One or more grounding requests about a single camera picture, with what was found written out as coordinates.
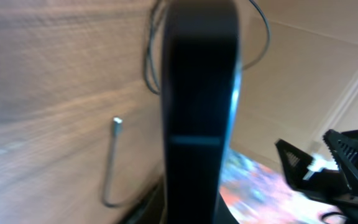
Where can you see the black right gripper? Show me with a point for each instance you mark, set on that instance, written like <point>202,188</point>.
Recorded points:
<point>333,187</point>

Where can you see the blue Galaxy smartphone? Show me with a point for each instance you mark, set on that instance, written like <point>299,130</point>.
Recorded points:
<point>200,82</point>

